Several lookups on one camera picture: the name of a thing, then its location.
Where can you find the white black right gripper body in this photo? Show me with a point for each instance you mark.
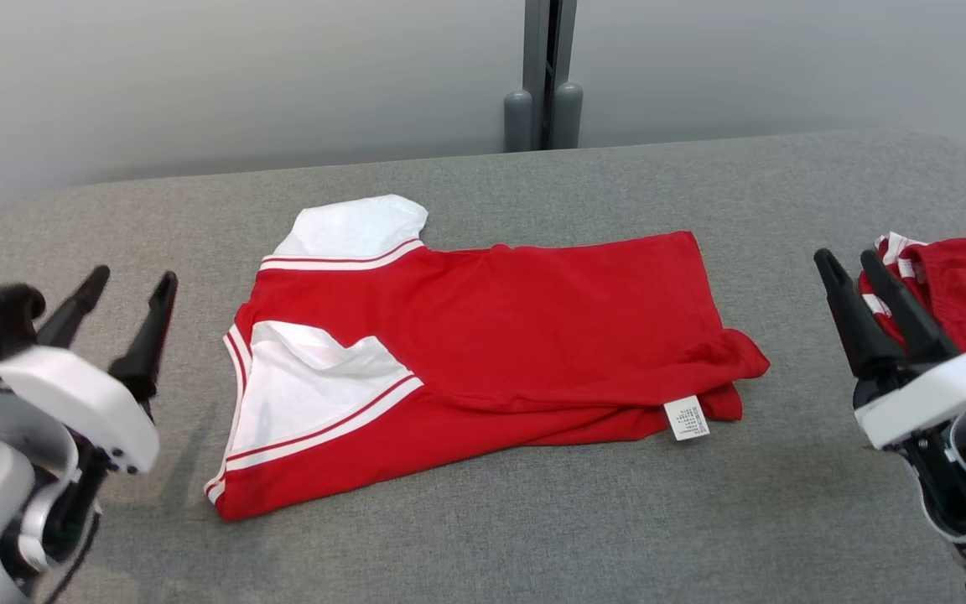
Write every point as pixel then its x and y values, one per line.
pixel 936 394

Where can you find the red shirt with white sleeves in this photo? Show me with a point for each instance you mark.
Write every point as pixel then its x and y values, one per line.
pixel 533 319

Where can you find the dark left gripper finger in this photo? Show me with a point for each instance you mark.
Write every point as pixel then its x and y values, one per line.
pixel 72 319
pixel 148 352

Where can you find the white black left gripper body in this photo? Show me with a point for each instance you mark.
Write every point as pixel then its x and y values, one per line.
pixel 89 394

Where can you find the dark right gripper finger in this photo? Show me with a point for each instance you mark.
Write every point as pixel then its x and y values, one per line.
pixel 919 331
pixel 864 335

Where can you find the grey partition post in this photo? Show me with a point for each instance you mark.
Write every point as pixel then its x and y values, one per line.
pixel 537 84

